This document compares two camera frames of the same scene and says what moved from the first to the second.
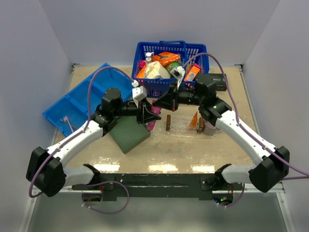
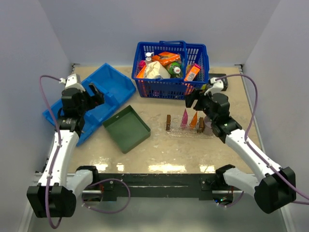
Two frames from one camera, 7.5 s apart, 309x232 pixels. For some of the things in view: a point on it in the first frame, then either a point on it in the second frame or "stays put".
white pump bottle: [148, 59] stays put
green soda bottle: [174, 65] stays put
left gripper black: [142, 115] to [95, 100]
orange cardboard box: [166, 57] stays put
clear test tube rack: [179, 126] stays put
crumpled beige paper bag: [155, 70] stays put
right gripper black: [171, 99] to [196, 94]
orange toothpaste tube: [194, 121] stays put
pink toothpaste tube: [156, 109] to [184, 123]
